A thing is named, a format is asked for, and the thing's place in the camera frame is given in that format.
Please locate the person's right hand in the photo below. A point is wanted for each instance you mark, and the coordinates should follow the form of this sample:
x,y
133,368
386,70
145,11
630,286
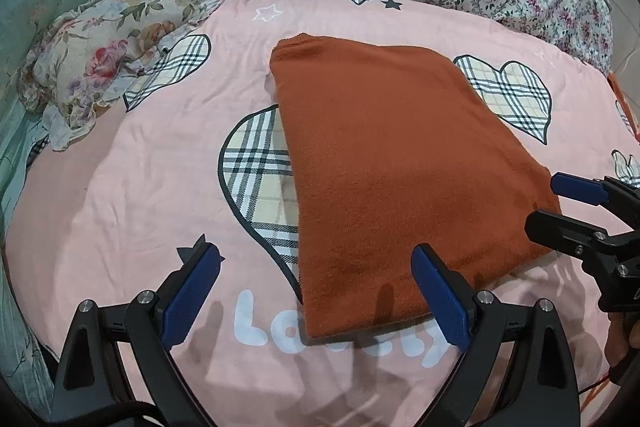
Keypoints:
x,y
620,337

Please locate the pink printed blanket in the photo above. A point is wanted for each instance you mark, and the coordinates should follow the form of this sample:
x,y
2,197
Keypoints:
x,y
150,207

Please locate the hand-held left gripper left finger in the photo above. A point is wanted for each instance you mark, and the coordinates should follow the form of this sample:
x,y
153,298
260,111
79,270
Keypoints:
x,y
190,297

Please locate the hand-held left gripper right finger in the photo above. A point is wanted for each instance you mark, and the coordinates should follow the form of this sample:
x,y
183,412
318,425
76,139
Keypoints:
x,y
440,297

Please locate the ruffled floral pillow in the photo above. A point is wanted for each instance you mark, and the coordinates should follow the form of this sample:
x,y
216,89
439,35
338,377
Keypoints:
x,y
100,52

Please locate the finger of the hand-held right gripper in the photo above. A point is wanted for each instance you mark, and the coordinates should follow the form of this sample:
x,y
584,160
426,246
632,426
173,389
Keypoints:
x,y
555,227
577,188

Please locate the orange knit sweater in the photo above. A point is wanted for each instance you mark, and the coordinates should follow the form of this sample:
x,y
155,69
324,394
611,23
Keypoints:
x,y
390,157

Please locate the orange cloth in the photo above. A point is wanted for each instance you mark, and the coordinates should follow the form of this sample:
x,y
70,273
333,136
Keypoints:
x,y
620,94

